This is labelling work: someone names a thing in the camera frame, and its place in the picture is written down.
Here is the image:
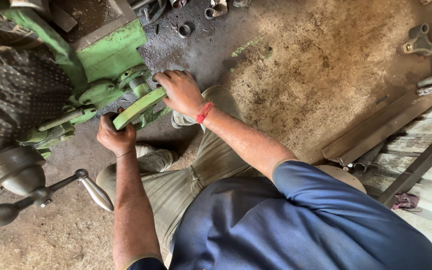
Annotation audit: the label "person's right hand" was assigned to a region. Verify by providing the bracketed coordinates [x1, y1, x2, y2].
[152, 70, 211, 118]

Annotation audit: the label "person's left hand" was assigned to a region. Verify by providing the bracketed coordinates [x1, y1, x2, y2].
[97, 107, 137, 158]

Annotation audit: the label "green lathe handwheel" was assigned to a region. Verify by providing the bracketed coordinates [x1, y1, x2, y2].
[112, 86, 172, 131]

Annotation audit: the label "person's grey shoe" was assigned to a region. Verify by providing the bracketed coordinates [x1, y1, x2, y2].
[170, 110, 197, 130]
[135, 143, 179, 166]

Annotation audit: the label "red wrist thread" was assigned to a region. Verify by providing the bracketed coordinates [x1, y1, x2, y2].
[195, 100, 215, 125]

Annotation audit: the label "green lathe machine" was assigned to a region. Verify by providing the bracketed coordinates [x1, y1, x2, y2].
[0, 0, 172, 177]

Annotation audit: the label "dark lathe gear parts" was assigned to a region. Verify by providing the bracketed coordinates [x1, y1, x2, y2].
[130, 0, 188, 25]

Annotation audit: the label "bent metal scrap piece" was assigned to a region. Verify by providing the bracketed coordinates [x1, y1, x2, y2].
[210, 0, 229, 18]

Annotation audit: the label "person's khaki trousers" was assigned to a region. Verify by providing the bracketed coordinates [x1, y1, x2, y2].
[95, 85, 262, 250]

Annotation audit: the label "dark dotted cloth cover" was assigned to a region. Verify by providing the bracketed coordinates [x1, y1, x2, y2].
[0, 11, 75, 166]

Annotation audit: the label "person's blue shirt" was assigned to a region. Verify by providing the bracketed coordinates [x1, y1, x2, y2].
[126, 159, 432, 270]

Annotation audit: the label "round beige metal disc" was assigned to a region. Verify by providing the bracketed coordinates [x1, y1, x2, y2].
[315, 164, 368, 194]

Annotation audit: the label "dark steel pipe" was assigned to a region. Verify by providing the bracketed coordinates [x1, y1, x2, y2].
[352, 140, 386, 173]

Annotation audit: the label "long rusty angle iron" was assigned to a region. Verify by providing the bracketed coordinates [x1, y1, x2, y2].
[321, 88, 432, 167]

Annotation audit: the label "long dark steel bar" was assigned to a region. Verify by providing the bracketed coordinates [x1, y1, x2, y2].
[377, 119, 432, 209]

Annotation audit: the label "purple rag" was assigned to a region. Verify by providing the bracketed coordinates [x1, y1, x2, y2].
[392, 193, 421, 211]

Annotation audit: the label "grey metal crank handle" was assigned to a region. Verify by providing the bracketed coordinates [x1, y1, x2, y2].
[0, 145, 115, 229]

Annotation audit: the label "grey cast metal bracket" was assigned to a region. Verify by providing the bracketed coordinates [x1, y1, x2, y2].
[396, 23, 432, 57]

